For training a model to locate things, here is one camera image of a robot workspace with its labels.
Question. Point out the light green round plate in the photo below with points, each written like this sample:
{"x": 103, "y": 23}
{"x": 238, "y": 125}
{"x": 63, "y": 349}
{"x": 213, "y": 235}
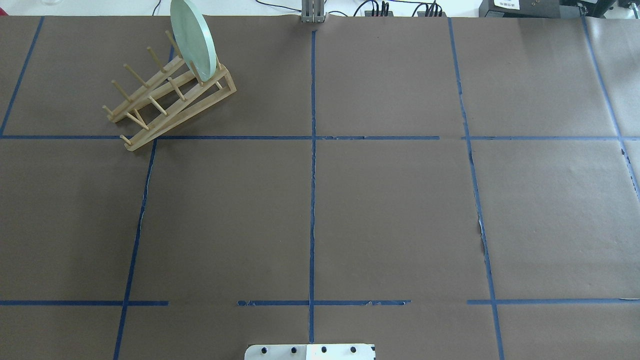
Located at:
{"x": 194, "y": 39}

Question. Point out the black computer box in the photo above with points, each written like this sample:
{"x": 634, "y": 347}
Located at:
{"x": 546, "y": 9}

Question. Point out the brown paper table cover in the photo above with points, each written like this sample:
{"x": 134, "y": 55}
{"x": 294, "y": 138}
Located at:
{"x": 448, "y": 189}

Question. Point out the wooden dish rack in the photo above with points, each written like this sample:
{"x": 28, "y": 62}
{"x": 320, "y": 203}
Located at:
{"x": 173, "y": 95}

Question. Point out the white camera mast with base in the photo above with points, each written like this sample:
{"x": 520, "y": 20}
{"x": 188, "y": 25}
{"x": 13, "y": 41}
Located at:
{"x": 330, "y": 351}

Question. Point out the aluminium frame post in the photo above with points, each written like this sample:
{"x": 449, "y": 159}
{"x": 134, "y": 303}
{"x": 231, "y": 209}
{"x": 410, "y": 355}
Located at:
{"x": 313, "y": 11}

